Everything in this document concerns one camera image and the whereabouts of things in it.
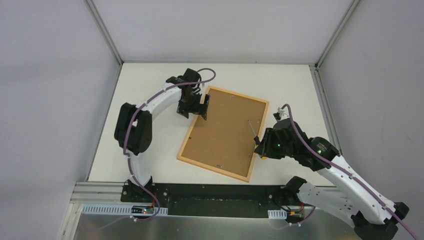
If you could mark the black yellow screwdriver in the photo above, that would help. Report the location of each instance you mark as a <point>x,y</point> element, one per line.
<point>256,138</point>

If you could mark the white slotted cable duct left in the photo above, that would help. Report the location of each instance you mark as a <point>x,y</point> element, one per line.
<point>123,210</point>

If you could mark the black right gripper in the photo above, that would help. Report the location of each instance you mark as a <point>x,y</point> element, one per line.
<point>265,145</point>

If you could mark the aluminium corner profile left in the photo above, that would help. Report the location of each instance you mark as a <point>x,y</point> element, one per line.
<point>98,20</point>

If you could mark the aluminium corner profile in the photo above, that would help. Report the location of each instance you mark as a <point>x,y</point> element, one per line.
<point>320,72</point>
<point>98,20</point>

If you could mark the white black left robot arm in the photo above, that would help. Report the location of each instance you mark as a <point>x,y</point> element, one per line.
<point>134,127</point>

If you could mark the aluminium front table rail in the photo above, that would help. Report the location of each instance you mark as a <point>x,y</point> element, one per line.
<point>92,192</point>

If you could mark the brown fibreboard frame backing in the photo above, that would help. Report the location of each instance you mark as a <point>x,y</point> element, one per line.
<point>225,138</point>

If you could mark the white slotted cable duct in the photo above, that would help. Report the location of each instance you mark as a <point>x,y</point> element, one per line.
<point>277,214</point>
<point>123,210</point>

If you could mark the aluminium corner profile right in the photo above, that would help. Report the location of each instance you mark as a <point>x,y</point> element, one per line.
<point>320,72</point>

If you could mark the white slotted cable duct right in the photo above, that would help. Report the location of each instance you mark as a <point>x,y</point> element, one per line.
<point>277,214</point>

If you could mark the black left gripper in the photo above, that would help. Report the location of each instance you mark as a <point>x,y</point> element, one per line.
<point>191,107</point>

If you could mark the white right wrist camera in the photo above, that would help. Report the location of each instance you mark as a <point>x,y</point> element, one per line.
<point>278,115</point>

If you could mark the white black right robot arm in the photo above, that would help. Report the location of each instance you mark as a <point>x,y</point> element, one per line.
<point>371,215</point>

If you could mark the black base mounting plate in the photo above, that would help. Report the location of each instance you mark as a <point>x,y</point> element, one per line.
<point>215,200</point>

